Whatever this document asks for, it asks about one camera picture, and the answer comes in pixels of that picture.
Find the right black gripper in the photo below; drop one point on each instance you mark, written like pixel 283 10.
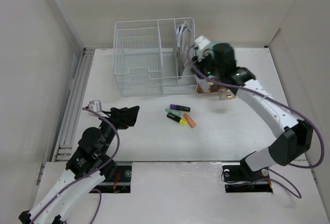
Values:
pixel 199 64

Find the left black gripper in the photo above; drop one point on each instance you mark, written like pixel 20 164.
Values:
pixel 124 117

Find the clear blue-cap bottle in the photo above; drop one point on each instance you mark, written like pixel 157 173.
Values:
pixel 204 84

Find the grey setup guide booklet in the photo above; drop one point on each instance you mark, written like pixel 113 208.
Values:
pixel 183 42

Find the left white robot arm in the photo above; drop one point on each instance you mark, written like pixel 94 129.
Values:
pixel 88 166

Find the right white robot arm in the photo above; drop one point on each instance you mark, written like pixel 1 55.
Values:
pixel 292 135

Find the teal wooden drawer box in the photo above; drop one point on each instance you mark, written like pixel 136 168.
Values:
pixel 225 62

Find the purple highlighter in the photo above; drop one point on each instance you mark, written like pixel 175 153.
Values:
pixel 180 108

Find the green highlighter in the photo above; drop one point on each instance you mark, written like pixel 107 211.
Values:
pixel 173 112

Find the orange highlighter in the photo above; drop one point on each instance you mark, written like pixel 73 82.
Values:
pixel 189 120

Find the yellow highlighter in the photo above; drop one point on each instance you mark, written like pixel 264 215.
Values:
pixel 177 119

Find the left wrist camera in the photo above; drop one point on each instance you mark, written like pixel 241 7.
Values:
pixel 95 106

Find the white wire desk organizer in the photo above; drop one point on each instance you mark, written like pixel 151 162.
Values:
pixel 144 58

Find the aluminium rail frame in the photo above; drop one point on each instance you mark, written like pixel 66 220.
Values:
pixel 64 140

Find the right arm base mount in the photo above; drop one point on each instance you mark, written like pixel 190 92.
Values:
pixel 239 180

